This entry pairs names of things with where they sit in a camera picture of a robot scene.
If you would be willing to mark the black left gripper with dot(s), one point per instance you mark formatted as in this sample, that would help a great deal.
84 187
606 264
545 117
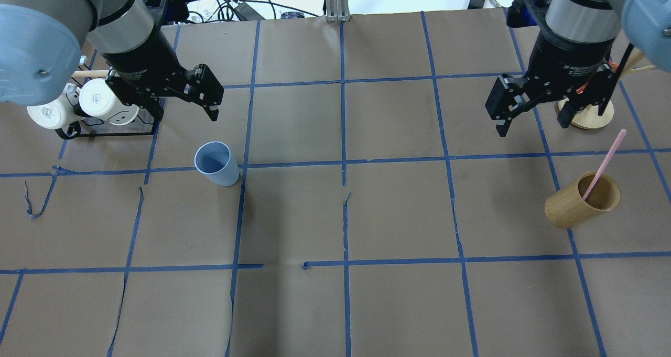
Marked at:
140 58

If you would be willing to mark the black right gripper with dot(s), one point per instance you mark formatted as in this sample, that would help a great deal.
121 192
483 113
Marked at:
567 60

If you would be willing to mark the light blue plastic cup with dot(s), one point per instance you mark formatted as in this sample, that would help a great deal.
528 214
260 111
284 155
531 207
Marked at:
216 161

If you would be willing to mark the pink chopstick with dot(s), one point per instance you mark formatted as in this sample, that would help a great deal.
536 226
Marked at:
605 162

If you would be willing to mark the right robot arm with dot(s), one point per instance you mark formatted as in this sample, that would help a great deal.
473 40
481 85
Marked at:
642 23

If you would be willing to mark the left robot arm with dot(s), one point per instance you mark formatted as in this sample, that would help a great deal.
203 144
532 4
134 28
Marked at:
42 41

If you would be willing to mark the wooden cup tree stand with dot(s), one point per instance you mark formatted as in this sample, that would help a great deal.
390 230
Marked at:
590 107

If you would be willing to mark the orange cup on stand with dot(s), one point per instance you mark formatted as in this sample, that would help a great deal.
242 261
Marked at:
609 66

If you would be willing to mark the bamboo chopstick holder cup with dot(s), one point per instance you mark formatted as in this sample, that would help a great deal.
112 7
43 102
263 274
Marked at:
577 202

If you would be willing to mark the white mug near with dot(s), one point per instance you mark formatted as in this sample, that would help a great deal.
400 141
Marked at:
96 99

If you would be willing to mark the white mug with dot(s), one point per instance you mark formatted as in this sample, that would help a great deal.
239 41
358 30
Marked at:
96 99
52 110

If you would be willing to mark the white mug far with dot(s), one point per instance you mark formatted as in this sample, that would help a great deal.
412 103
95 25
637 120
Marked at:
52 110

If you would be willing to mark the wooden rack handle rod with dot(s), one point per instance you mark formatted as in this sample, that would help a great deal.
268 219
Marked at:
90 73

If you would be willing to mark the black wire mug rack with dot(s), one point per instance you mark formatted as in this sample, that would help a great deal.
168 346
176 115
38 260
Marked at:
144 124

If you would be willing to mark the aluminium frame post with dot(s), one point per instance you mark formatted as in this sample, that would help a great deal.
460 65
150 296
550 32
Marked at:
337 11

